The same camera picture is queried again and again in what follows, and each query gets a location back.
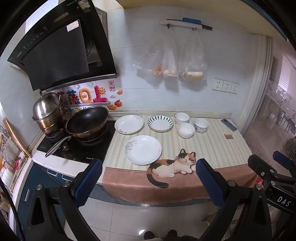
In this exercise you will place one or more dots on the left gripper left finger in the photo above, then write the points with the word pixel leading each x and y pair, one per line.
pixel 43 222

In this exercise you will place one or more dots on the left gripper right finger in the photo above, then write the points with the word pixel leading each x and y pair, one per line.
pixel 254 222

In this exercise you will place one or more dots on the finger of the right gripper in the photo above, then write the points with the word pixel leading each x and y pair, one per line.
pixel 284 161
pixel 265 171

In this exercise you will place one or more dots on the white bowl blue pattern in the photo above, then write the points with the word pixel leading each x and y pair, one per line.
pixel 201 125

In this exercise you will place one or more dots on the plain white bowl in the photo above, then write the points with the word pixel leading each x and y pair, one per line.
pixel 186 130

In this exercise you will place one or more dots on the white bowl black rim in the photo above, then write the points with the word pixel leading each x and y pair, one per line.
pixel 181 118

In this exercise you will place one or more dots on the blue leaf pattern plate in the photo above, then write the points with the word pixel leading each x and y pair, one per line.
pixel 160 123

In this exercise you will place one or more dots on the white plate pink flowers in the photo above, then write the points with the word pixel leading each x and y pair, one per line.
pixel 129 124

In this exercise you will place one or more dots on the blue smartphone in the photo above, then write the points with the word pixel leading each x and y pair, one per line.
pixel 228 124

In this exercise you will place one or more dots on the black gas stove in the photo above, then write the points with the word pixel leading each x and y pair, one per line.
pixel 85 152

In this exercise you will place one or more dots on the striped cat table mat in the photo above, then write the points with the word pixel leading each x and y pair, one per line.
pixel 172 177

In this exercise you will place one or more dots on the black wok pan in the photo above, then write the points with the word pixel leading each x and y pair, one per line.
pixel 87 125

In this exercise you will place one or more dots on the wooden cutting board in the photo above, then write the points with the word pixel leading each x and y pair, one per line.
pixel 15 138

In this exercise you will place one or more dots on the white plate grey flower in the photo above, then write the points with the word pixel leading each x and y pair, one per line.
pixel 142 150

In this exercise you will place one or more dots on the stainless steel pot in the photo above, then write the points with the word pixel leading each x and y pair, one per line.
pixel 49 113

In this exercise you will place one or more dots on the plastic bag with block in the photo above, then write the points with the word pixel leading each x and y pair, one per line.
pixel 193 66

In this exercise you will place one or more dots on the plastic bag with eggs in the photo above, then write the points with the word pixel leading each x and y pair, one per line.
pixel 170 63

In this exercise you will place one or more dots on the plastic bag with snacks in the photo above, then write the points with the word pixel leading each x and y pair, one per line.
pixel 151 60

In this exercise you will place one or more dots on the black range hood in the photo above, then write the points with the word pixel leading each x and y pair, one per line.
pixel 67 46

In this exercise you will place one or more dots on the wall socket panel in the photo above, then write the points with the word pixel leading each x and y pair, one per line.
pixel 225 86

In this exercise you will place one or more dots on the colourful wall stickers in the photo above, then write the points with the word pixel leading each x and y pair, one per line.
pixel 106 93

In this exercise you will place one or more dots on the white wall hook rack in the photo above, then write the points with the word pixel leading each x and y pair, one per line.
pixel 178 23

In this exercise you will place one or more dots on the blue handled knife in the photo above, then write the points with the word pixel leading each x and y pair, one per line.
pixel 195 21

